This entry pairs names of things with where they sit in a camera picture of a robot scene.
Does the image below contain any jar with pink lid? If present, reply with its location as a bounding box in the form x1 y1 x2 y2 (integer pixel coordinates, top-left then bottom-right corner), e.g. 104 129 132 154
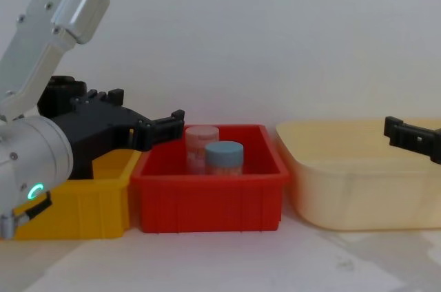
185 125 221 176

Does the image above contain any red plastic bin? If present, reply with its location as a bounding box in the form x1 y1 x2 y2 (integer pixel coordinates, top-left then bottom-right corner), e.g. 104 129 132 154
130 124 291 235

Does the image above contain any cream plastic tub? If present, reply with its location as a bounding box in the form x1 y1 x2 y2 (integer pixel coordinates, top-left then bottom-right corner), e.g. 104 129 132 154
275 118 441 232

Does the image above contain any yellow plastic bin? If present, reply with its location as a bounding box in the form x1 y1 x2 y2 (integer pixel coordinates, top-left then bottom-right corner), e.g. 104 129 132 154
13 149 143 240

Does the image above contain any white paper sheet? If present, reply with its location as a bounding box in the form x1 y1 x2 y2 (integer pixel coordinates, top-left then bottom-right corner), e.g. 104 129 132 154
25 228 407 292

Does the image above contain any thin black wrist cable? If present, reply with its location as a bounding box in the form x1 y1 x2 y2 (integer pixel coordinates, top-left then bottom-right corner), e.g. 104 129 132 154
0 191 53 240

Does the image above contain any jar with blue lid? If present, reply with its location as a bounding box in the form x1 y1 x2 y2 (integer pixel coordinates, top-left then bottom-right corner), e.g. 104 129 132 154
204 141 245 177

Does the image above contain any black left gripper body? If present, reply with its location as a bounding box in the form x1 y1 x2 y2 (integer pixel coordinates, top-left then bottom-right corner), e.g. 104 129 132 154
37 76 139 180

